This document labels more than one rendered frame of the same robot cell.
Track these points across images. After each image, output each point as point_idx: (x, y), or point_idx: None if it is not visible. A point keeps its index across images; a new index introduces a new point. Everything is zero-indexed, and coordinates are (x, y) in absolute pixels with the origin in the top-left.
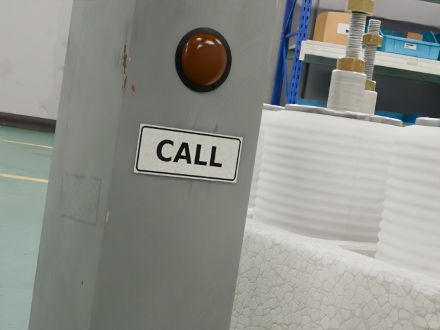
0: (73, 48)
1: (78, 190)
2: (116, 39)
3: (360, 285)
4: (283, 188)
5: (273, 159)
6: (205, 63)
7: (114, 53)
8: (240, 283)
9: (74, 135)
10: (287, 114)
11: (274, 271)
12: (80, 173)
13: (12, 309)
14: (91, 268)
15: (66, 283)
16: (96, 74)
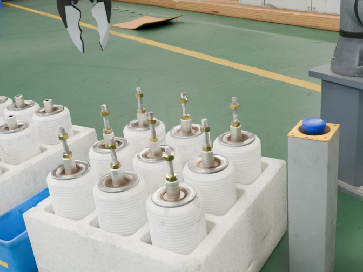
0: (329, 166)
1: (333, 189)
2: (337, 153)
3: (274, 179)
4: (234, 188)
5: (232, 184)
6: None
7: (337, 155)
8: (254, 213)
9: (331, 181)
10: (229, 169)
11: (260, 199)
12: (333, 186)
13: None
14: (336, 196)
15: (333, 208)
16: (334, 164)
